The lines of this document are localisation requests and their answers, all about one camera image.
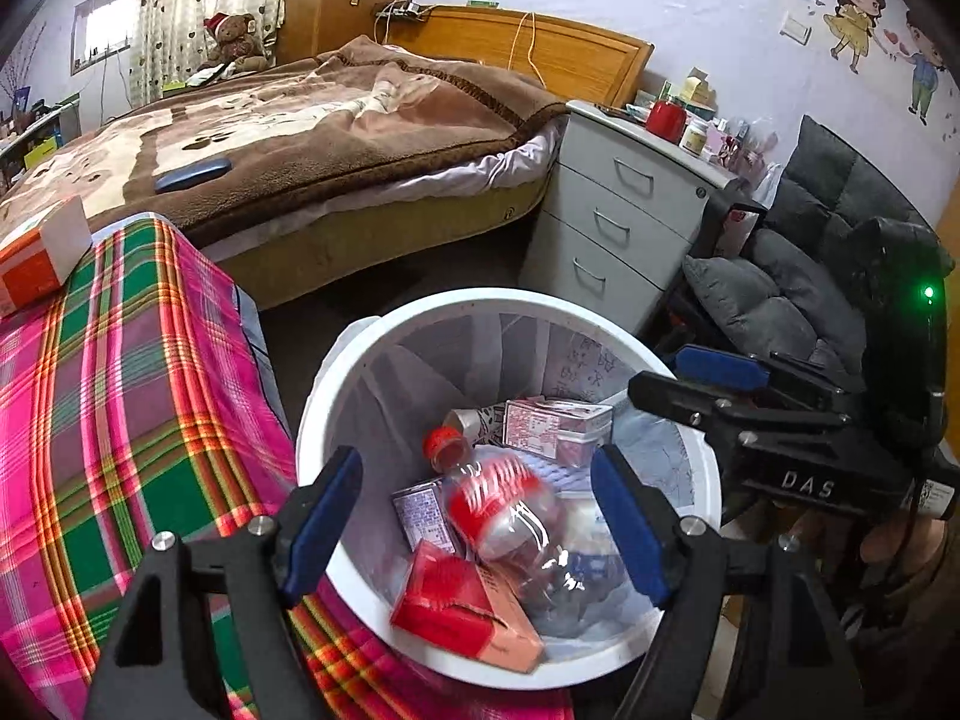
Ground orange and white box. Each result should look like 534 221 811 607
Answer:
0 195 93 316

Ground small red carton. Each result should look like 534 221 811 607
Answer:
422 426 571 565

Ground blue glasses case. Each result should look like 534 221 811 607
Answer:
155 156 232 194

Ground pale yellow box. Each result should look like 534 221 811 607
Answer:
679 69 717 117

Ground red cup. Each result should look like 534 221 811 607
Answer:
646 99 685 142

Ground bed mattress with white sheet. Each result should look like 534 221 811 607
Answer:
202 120 563 312

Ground clear plastic bottle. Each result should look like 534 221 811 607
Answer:
525 546 635 620

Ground person's right forearm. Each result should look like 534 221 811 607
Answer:
847 577 960 720

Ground wooden bed headboard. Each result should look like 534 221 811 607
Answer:
386 5 655 107

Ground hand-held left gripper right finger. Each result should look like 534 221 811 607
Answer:
591 444 863 720

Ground white drawer nightstand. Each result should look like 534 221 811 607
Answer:
517 99 740 338

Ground cluttered low shelf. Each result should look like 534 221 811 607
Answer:
0 94 82 192

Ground translucent bin liner bag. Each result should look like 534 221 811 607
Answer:
319 307 702 653

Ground cream patterned curtain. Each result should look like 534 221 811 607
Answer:
127 0 292 106

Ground pink green plaid tablecloth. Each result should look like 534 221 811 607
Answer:
0 216 571 720

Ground white round trash bin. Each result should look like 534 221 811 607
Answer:
295 286 722 691

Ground red cardboard box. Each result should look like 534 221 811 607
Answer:
390 540 545 674

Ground small purple print box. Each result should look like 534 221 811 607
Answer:
391 481 458 552

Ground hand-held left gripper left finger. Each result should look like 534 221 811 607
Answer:
82 446 365 720

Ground bed with brown blanket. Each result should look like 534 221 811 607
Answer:
0 34 575 248

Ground grey cushioned chair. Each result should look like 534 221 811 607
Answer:
682 115 946 391

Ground pink cosmetic boxes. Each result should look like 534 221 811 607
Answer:
709 124 773 173

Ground brown teddy bear red hat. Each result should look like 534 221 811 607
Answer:
201 11 271 72

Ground yellow cable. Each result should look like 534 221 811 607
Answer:
508 11 545 87

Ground pink milk carton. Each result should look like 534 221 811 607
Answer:
502 397 614 466

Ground cartoon children wall decal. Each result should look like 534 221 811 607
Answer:
780 0 953 127

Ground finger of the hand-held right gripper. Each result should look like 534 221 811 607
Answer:
673 345 863 421
628 371 766 458

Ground vase with dry branches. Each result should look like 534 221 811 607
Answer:
0 22 46 121

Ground person's right hand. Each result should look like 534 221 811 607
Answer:
861 520 955 580

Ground small wall window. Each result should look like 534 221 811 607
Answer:
71 0 140 76

